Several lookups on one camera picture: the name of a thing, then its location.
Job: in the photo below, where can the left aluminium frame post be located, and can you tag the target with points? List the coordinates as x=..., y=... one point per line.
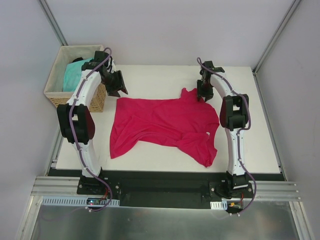
x=53, y=22

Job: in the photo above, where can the right white cable duct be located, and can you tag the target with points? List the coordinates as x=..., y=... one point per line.
x=219, y=205

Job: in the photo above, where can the teal t shirt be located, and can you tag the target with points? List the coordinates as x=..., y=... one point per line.
x=72, y=75

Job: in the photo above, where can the left white cable duct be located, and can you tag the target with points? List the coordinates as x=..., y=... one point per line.
x=67, y=201

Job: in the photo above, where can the white cable duct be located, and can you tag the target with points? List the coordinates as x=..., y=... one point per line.
x=219, y=205
x=67, y=201

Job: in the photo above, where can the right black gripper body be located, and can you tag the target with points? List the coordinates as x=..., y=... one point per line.
x=204, y=88

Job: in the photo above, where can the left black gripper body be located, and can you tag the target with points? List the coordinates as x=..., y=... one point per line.
x=116, y=81

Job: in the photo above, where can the front aluminium rail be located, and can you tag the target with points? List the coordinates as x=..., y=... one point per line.
x=266, y=190

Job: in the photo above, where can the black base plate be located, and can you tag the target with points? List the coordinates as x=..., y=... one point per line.
x=152, y=189

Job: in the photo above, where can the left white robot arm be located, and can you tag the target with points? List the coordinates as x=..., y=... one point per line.
x=76, y=123

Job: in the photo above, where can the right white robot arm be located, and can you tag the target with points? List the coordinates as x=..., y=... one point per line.
x=235, y=118

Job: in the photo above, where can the pink t shirt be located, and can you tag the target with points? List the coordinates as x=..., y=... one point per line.
x=186, y=123

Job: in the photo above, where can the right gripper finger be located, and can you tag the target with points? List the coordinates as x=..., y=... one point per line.
x=207, y=98
x=199, y=90

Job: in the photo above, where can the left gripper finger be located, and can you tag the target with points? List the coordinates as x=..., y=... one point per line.
x=113, y=94
x=122, y=83

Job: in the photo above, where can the black garment in basket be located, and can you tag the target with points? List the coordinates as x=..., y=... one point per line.
x=77, y=59

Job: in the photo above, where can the right aluminium frame post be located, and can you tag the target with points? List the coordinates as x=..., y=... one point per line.
x=277, y=34

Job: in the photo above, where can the aluminium frame post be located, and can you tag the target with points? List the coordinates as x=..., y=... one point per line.
x=53, y=22
x=277, y=34

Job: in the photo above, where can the wicker basket with liner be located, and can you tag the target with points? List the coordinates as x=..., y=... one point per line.
x=54, y=87

